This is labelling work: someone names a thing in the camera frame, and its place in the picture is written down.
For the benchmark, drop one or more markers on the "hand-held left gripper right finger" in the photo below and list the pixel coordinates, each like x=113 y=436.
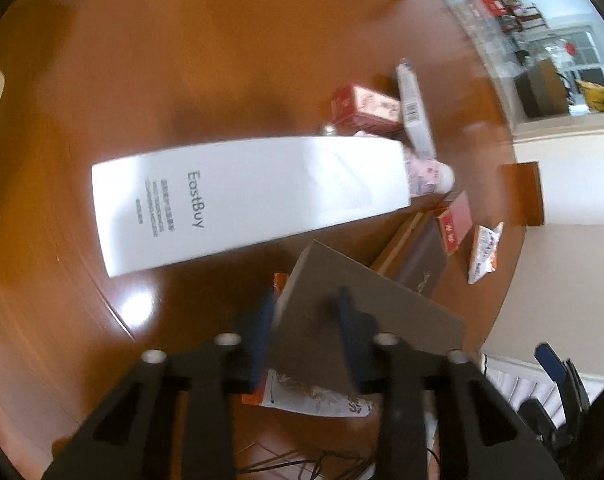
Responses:
x=353 y=332

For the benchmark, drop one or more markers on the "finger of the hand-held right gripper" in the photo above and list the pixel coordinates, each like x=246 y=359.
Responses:
x=552 y=362

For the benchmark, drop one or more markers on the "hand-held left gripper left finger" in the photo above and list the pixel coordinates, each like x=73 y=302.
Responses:
x=259 y=332

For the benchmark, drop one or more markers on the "grey-brown cardboard box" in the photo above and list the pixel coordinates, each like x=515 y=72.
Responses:
x=387 y=305

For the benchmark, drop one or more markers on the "long white box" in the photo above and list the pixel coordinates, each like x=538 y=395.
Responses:
x=257 y=195

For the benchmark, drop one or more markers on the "white louvred radiator cover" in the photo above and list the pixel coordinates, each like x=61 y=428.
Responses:
x=512 y=385

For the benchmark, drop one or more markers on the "orange white snack wrapper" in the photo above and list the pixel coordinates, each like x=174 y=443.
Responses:
x=307 y=396

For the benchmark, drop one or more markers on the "brown flat box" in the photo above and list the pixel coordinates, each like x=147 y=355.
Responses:
x=422 y=260

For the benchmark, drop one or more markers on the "crumpled orange white wrapper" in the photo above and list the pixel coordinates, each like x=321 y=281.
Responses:
x=484 y=255

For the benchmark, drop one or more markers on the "small red box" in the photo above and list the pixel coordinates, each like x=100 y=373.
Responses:
x=454 y=220

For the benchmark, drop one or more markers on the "pink white bottle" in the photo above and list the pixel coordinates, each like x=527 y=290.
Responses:
x=427 y=175

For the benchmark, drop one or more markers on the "small silver object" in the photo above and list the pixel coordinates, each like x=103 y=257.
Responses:
x=328 y=130

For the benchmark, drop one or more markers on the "red patterned box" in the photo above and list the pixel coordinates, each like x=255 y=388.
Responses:
x=362 y=107

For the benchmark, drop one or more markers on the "narrow white barcode box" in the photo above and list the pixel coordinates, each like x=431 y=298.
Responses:
x=414 y=110

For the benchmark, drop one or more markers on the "yellow bag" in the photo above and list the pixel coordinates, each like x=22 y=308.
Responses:
x=594 y=96

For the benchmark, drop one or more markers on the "white framed window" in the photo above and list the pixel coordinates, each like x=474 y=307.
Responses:
x=582 y=50

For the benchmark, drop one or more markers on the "dark wooden chair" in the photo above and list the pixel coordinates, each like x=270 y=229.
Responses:
x=527 y=19

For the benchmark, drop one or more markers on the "red basket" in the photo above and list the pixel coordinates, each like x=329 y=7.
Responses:
x=493 y=5

